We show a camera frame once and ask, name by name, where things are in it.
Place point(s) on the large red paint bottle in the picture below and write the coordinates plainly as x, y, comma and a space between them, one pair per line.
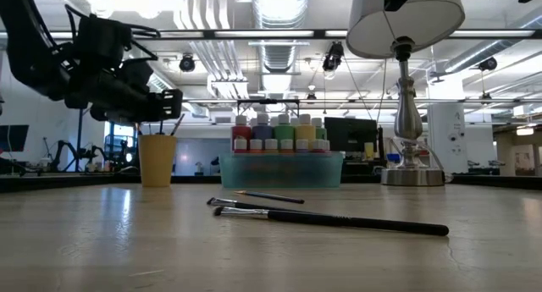
241, 129

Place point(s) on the large blue paint bottle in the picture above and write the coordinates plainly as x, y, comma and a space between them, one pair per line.
263, 129

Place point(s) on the large green paint bottle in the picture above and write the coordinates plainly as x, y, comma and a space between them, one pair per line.
320, 129
284, 129

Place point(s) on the large yellow paint bottle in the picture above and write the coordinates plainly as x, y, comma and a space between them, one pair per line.
305, 129

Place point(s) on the small purple paint bottle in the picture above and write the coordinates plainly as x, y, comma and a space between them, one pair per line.
302, 144

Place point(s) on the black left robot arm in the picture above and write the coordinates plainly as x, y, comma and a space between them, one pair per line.
25, 51

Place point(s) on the black background robot arm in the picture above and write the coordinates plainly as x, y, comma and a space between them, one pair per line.
114, 154
63, 150

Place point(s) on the orange plastic cup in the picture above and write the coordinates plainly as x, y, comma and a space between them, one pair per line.
157, 161

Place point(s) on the black ceiling spotlight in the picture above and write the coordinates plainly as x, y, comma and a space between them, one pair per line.
311, 97
187, 63
488, 64
334, 55

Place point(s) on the silver table lamp white shade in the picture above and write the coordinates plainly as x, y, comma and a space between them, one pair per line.
408, 114

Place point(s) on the black background monitor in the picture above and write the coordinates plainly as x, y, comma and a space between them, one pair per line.
351, 133

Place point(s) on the small yellow background cup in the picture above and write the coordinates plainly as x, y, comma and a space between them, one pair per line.
369, 150

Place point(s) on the small blue background item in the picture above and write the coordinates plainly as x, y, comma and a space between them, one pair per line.
394, 158

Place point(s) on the green translucent plastic tray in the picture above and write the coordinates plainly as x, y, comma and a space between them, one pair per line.
279, 171

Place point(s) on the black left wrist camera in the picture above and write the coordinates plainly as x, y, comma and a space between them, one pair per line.
103, 40

